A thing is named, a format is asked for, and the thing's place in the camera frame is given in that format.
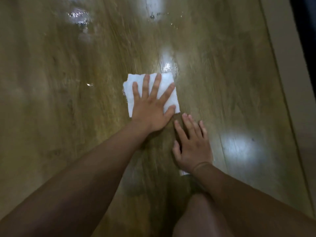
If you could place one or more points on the person's left hand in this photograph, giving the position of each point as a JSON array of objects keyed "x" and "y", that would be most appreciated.
[{"x": 149, "y": 113}]

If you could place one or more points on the person's right hand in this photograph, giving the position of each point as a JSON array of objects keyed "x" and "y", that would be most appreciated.
[{"x": 195, "y": 150}]

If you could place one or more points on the white towel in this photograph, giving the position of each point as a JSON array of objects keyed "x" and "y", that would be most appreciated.
[{"x": 128, "y": 96}]

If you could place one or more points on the person's left forearm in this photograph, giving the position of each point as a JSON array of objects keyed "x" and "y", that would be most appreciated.
[{"x": 66, "y": 185}]

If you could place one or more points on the person's right forearm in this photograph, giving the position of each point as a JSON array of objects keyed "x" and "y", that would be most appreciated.
[{"x": 247, "y": 202}]

